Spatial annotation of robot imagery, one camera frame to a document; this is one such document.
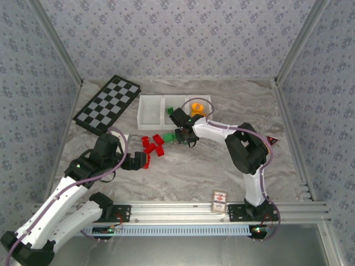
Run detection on yellow round lego printed 120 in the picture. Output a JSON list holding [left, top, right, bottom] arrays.
[[191, 102, 205, 116]]

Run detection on white plastic bin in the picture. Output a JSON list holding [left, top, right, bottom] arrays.
[[162, 94, 190, 131], [137, 95, 165, 131], [186, 94, 215, 122]]

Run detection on black and grey chessboard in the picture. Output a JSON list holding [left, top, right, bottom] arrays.
[[72, 74, 143, 137]]

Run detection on playing card box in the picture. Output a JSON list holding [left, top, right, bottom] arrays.
[[211, 190, 227, 214]]

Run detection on aluminium rail along table edge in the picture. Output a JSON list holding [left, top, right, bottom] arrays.
[[33, 201, 332, 224]]

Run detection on blue slotted cable duct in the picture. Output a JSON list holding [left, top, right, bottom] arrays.
[[82, 224, 255, 237]]

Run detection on aluminium side rail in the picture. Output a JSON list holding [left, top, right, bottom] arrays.
[[272, 79, 317, 201]]

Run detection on aluminium frame corner post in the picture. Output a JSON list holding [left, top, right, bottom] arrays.
[[27, 0, 85, 85], [273, 0, 332, 84]]

